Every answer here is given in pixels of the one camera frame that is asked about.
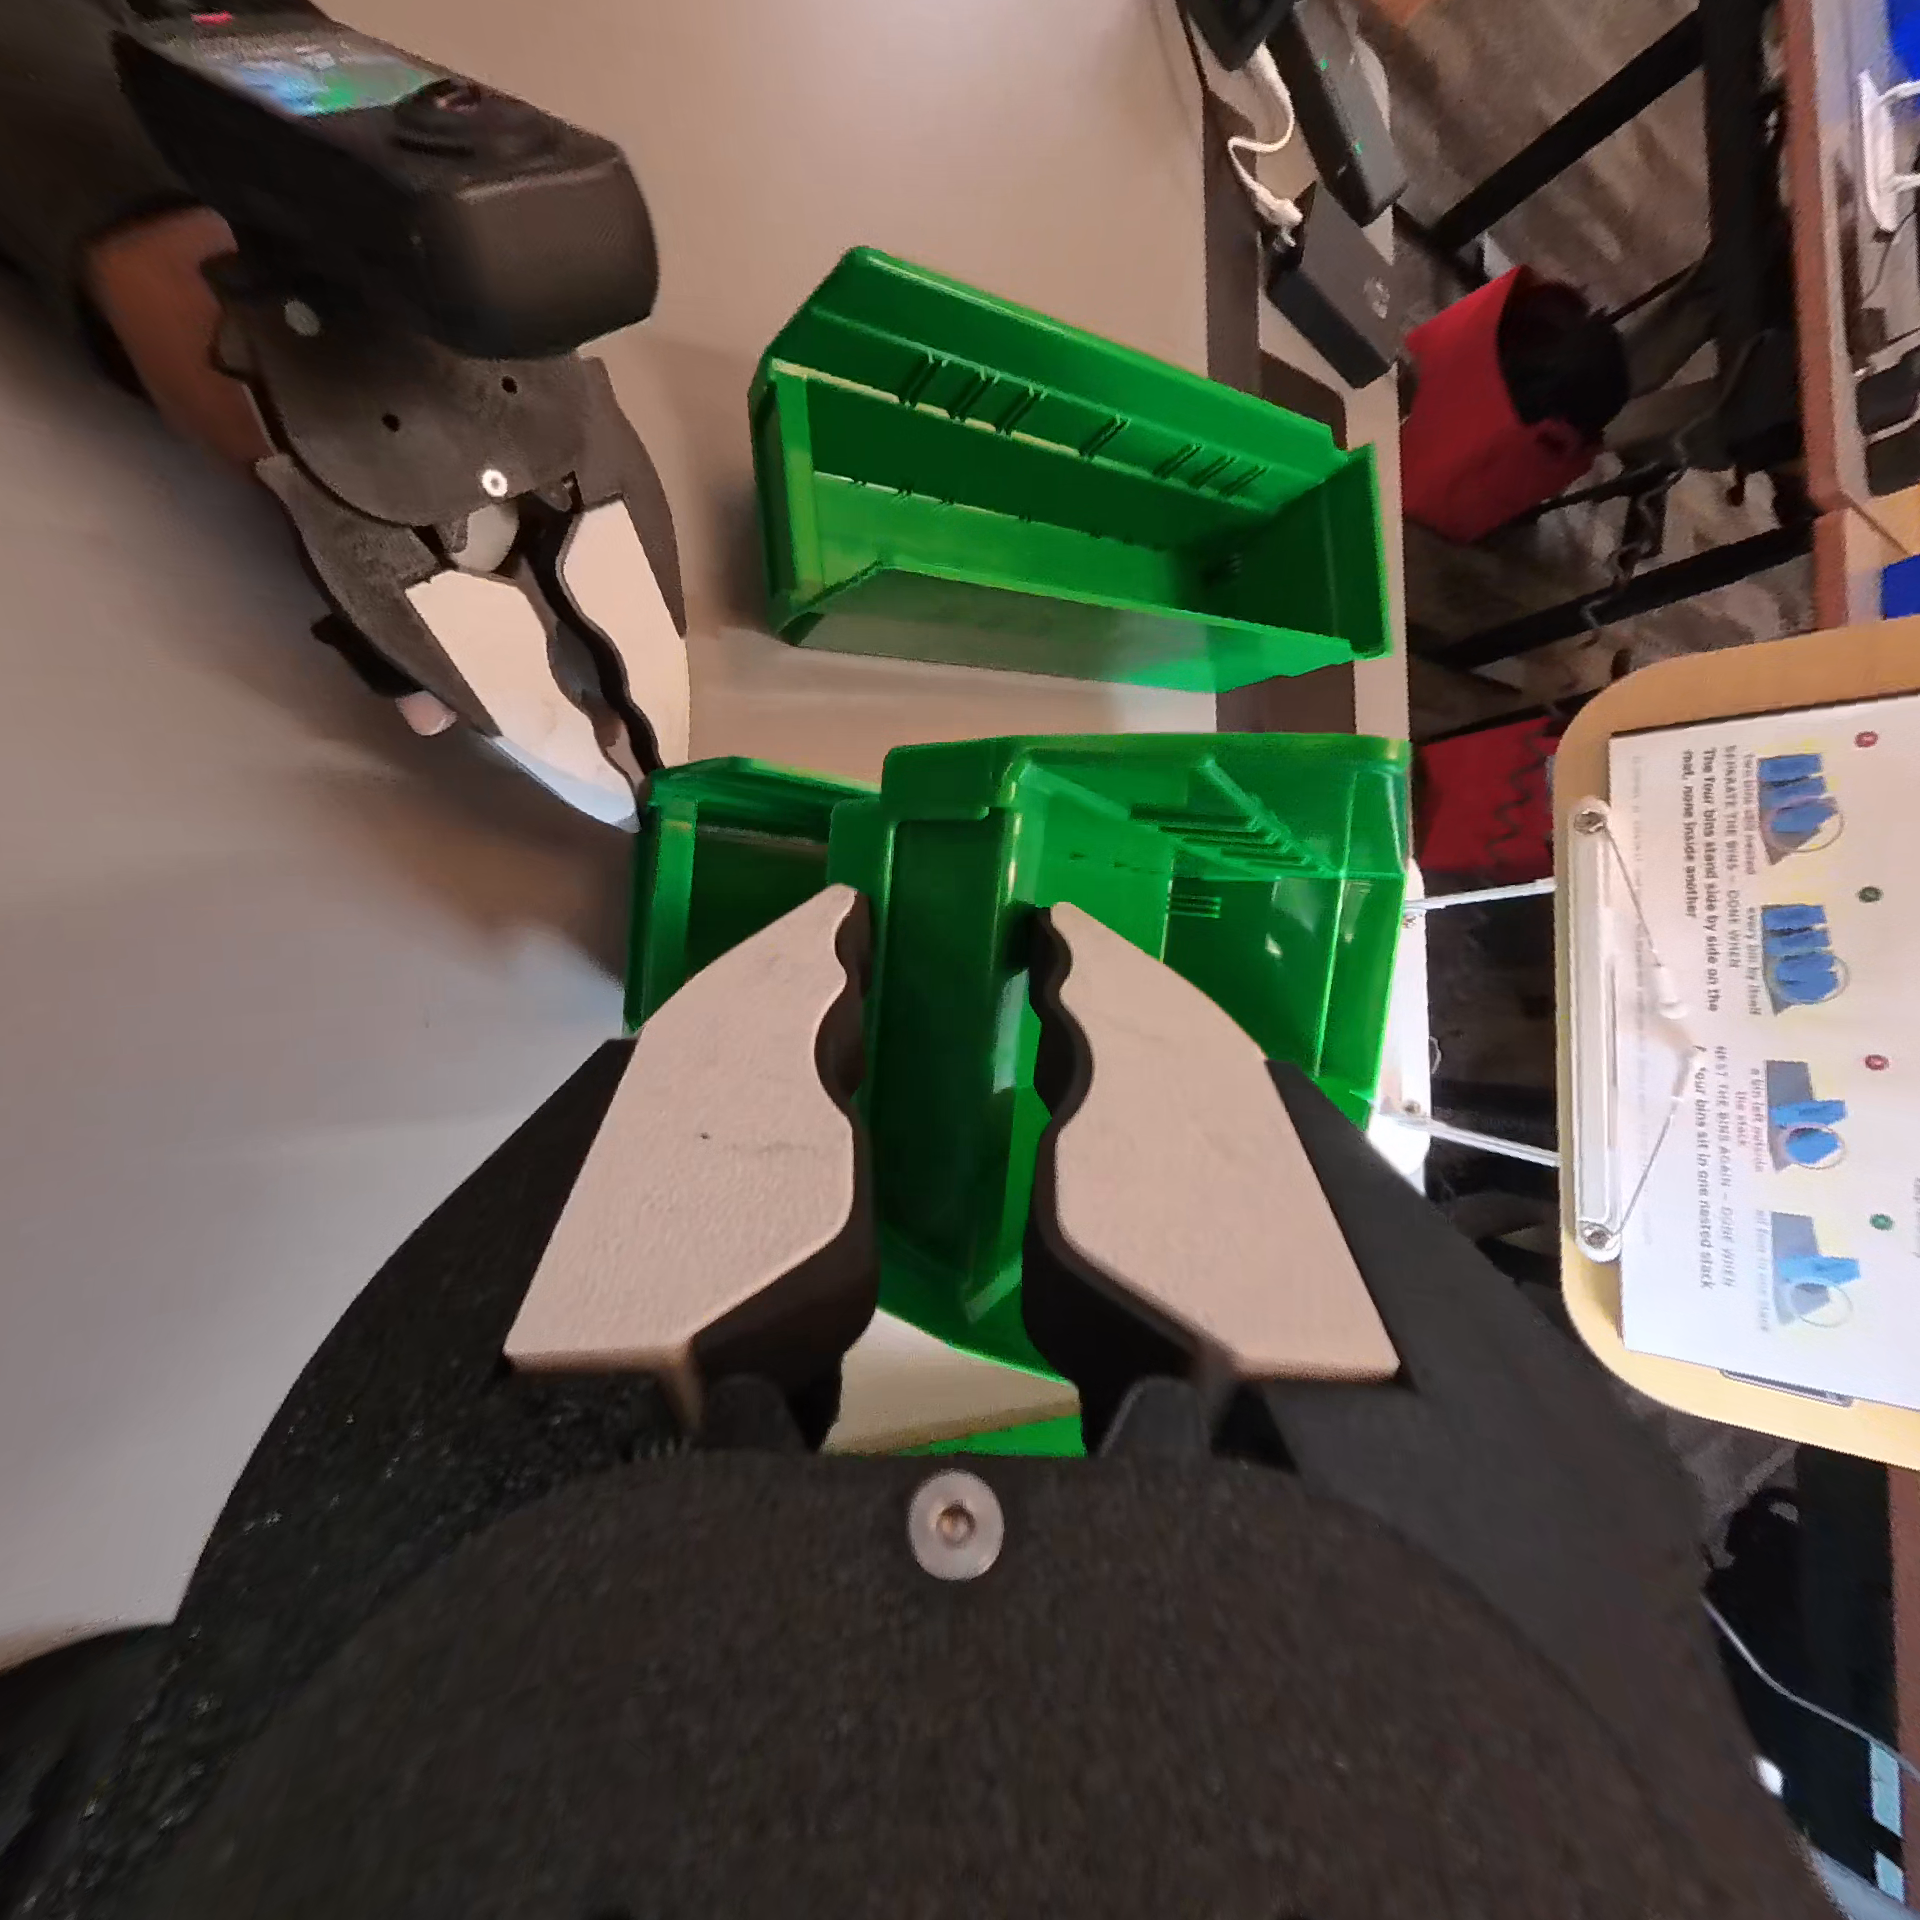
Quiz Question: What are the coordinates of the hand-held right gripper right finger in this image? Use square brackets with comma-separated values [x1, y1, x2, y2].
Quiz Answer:
[1024, 900, 1407, 1450]

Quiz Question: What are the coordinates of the black power bank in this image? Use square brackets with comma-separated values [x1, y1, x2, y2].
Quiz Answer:
[1286, 0, 1415, 225]

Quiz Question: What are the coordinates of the white cable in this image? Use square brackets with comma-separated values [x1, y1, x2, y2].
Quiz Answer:
[1221, 37, 1310, 234]

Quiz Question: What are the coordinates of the green plastic bin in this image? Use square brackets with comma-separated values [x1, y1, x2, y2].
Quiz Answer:
[617, 754, 890, 1038]
[824, 733, 1415, 1461]
[745, 245, 1398, 696]

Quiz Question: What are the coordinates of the person's left hand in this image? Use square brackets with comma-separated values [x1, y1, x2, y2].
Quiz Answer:
[82, 207, 288, 486]

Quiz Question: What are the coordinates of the black box device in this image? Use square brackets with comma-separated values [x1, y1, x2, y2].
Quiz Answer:
[1264, 192, 1410, 396]

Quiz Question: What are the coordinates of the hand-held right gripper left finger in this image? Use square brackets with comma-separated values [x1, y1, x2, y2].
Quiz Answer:
[501, 883, 882, 1431]

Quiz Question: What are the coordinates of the grey desk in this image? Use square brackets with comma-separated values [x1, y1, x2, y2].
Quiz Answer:
[0, 0, 1411, 1668]

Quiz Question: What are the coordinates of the printed instruction sheet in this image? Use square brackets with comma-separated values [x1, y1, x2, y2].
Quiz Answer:
[1607, 692, 1920, 1413]

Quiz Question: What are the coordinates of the wooden clipboard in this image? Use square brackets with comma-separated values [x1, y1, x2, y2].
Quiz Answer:
[1547, 619, 1920, 1471]

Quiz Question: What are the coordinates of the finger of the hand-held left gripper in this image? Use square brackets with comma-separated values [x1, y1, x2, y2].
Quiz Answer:
[551, 494, 687, 770]
[404, 567, 644, 833]

